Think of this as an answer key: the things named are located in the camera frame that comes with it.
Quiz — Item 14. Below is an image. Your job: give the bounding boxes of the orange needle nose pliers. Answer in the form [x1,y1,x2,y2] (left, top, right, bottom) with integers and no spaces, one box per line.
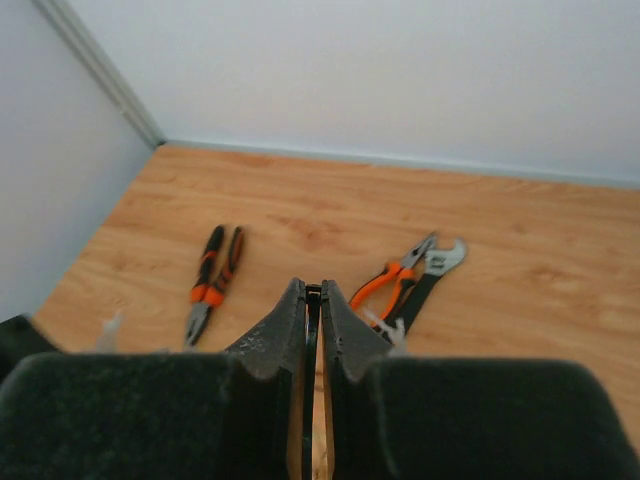
[349,232,437,321]

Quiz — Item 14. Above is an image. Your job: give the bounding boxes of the black adjustable wrench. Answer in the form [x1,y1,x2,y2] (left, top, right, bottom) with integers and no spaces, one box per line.
[384,237,467,333]

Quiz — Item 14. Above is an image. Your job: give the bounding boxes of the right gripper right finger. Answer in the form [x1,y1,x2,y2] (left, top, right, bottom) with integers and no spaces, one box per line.
[321,280,639,479]

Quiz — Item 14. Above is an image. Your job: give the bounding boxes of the black zip tie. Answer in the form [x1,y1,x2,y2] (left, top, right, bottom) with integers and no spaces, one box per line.
[301,285,321,480]

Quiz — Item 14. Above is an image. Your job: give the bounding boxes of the left aluminium frame post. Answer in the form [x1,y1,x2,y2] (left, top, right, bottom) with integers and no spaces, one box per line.
[33,0,167,149]

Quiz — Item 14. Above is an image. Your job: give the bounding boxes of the orange black combination pliers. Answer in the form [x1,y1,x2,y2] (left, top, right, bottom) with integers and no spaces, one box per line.
[184,225,245,350]

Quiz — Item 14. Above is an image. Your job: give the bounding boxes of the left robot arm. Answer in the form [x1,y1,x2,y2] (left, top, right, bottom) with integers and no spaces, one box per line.
[0,315,59,381]

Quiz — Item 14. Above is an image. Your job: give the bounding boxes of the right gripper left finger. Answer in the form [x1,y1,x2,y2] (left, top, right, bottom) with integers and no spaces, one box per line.
[1,279,306,479]

